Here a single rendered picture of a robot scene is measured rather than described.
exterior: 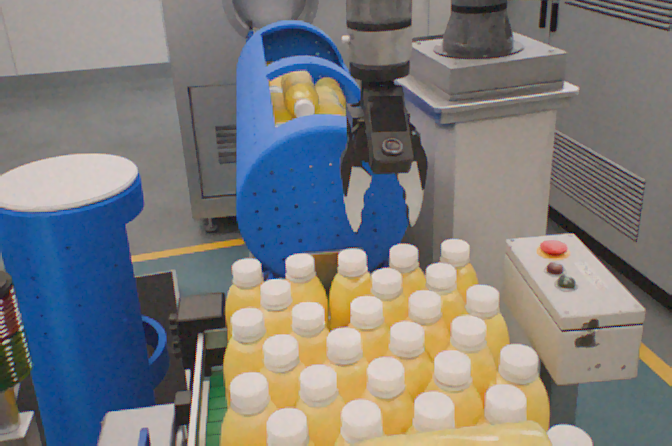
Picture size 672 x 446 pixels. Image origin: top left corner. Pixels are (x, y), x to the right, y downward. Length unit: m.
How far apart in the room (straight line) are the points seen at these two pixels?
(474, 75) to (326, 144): 0.49
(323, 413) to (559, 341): 0.31
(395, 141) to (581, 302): 0.31
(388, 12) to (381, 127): 0.12
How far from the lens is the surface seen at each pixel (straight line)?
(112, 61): 6.37
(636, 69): 2.98
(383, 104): 0.84
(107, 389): 1.67
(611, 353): 0.98
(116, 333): 1.61
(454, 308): 0.99
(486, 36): 1.59
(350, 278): 1.02
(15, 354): 0.77
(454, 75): 1.51
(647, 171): 2.98
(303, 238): 1.20
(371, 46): 0.84
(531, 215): 1.70
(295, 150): 1.13
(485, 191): 1.62
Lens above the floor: 1.60
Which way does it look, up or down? 24 degrees down
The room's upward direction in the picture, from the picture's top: 3 degrees counter-clockwise
